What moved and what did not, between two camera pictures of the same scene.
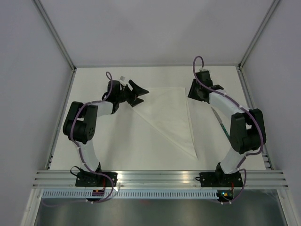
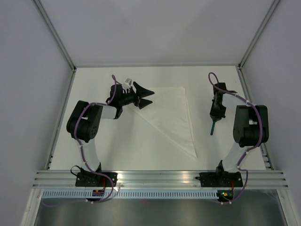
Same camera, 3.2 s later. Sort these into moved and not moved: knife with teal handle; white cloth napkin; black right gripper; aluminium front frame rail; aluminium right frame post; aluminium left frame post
Moved: knife with teal handle; black right gripper
Not moved: aluminium left frame post; aluminium front frame rail; white cloth napkin; aluminium right frame post
